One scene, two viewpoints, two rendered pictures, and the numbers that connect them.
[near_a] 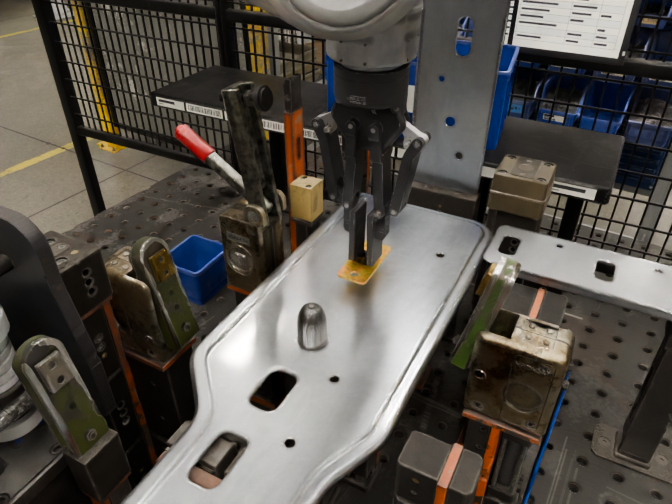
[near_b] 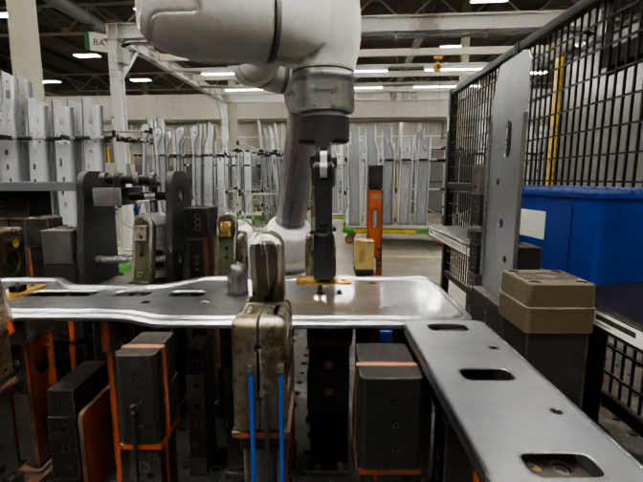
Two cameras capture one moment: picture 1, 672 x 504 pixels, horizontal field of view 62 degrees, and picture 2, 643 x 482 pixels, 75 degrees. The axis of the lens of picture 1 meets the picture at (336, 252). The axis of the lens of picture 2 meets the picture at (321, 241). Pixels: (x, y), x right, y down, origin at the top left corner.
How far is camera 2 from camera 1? 69 cm
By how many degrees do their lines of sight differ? 63
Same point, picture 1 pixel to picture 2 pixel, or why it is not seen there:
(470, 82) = (510, 181)
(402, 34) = (307, 87)
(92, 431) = (141, 272)
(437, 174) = (494, 280)
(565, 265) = (456, 353)
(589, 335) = not seen: outside the picture
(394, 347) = not seen: hidden behind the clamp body
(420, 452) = (152, 336)
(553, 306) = (393, 371)
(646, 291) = (483, 403)
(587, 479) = not seen: outside the picture
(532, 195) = (521, 297)
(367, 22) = (149, 32)
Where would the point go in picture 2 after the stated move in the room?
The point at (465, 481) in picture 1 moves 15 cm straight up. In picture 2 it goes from (127, 351) to (117, 213)
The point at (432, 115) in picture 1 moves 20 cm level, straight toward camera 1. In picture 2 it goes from (493, 218) to (373, 222)
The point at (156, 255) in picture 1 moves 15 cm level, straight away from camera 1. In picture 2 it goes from (224, 221) to (282, 215)
